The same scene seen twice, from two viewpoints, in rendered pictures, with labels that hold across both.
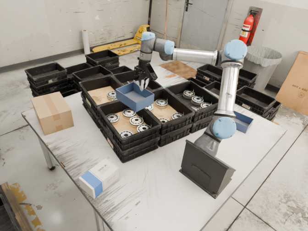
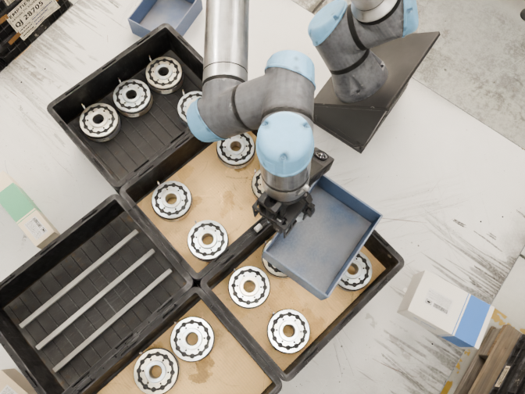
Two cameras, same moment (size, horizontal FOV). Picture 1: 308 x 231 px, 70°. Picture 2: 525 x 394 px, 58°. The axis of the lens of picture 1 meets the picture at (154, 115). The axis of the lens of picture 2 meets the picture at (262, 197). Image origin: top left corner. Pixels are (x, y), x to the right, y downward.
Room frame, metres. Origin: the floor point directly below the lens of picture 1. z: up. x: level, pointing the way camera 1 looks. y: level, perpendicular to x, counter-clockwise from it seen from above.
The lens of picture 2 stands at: (1.36, 0.32, 2.03)
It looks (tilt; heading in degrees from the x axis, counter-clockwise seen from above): 72 degrees down; 256
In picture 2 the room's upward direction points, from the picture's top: 8 degrees clockwise
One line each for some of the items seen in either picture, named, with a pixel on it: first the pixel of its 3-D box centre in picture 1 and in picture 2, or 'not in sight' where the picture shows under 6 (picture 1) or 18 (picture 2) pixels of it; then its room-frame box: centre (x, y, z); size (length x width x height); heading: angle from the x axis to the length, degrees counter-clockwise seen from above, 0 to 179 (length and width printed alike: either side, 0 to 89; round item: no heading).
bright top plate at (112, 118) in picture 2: (189, 93); (98, 119); (1.69, -0.29, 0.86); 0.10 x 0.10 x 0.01
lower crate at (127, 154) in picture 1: (128, 133); not in sight; (1.20, 0.18, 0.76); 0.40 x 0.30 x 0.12; 37
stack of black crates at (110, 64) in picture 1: (103, 69); not in sight; (2.98, 0.81, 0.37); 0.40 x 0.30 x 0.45; 137
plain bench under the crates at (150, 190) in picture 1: (153, 150); (207, 246); (1.45, -0.03, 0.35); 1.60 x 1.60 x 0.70; 47
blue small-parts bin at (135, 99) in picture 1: (134, 96); (321, 236); (1.18, 0.13, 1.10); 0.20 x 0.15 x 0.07; 48
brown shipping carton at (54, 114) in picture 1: (52, 112); not in sight; (1.35, 0.80, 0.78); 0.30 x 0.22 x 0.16; 37
